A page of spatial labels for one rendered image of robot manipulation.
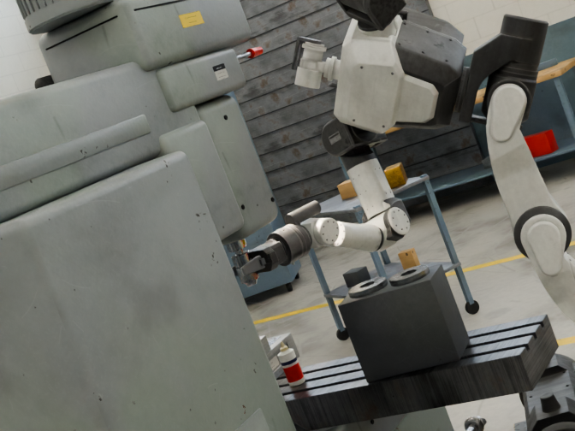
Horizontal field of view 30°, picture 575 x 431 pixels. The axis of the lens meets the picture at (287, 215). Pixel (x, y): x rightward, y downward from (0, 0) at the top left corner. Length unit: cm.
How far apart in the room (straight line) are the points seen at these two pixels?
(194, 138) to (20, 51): 989
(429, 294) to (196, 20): 80
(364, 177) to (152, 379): 119
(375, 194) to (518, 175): 38
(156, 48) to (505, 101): 91
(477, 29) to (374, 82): 743
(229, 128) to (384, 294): 53
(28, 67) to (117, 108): 1002
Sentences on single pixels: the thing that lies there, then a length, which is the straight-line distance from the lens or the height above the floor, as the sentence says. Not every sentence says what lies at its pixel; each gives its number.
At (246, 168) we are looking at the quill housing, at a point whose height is 145.
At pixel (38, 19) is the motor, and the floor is 190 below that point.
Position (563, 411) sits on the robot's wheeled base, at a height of 61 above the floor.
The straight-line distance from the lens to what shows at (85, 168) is 203.
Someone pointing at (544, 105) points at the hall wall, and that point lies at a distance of 1004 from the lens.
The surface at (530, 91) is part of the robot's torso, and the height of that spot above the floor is 137.
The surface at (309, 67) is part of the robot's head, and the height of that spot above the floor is 162.
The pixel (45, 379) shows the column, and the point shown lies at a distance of 178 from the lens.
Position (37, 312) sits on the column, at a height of 141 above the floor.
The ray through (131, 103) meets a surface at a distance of 219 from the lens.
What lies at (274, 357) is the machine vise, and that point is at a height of 97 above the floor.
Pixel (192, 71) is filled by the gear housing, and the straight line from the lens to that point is 238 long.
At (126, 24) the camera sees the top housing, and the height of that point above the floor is 183.
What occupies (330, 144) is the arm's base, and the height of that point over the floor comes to 140.
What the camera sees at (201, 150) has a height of 154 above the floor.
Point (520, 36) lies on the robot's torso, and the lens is 273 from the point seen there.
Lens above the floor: 162
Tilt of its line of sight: 7 degrees down
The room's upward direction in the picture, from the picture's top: 21 degrees counter-clockwise
